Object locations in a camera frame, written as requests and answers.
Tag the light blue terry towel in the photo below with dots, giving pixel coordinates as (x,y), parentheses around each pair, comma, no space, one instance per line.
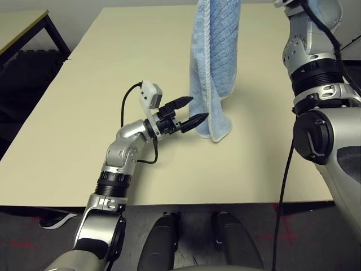
(217,56)

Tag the grey robot right leg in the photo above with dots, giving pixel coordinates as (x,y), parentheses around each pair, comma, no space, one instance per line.
(237,242)

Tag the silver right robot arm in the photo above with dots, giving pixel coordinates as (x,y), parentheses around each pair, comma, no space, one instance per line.
(301,45)

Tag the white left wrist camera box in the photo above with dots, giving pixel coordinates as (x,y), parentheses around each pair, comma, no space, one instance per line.
(148,93)

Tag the grey robot torso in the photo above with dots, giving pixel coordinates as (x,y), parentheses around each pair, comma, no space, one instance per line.
(200,267)

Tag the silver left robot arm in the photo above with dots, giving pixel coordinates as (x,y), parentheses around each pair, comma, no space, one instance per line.
(124,146)

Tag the beige side table black frame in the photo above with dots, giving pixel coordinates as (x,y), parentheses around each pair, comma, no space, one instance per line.
(19,25)

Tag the black stand bar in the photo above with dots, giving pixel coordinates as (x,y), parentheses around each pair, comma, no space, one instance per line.
(351,42)

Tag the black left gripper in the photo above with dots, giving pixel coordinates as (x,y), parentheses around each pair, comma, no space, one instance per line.
(166,121)

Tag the black foam floor mat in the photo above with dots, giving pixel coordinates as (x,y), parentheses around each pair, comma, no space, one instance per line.
(352,73)
(28,84)

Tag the black and white sneaker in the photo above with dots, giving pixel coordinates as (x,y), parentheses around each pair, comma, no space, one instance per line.
(56,221)

